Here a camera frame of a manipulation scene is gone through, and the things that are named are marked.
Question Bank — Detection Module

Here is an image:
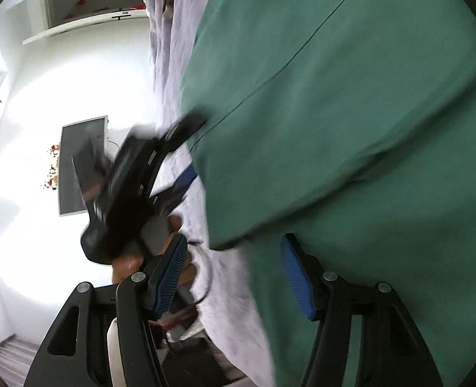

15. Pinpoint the green work jacket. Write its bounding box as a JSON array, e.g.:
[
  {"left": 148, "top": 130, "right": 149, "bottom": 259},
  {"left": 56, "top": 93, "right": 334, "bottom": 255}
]
[{"left": 181, "top": 0, "right": 476, "bottom": 386}]

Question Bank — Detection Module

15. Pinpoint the person's left hand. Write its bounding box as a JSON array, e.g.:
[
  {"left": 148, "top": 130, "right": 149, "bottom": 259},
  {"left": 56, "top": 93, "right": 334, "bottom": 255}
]
[{"left": 111, "top": 213, "right": 197, "bottom": 288}]

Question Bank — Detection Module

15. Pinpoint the lavender embossed bed blanket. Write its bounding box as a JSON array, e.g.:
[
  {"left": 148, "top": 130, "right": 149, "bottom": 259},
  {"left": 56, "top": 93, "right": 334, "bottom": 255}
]
[{"left": 140, "top": 0, "right": 279, "bottom": 387}]

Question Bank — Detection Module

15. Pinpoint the wall mounted monitor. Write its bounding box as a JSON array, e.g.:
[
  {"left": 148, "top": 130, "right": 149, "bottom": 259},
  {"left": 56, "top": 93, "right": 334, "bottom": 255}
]
[{"left": 58, "top": 116, "right": 108, "bottom": 216}]

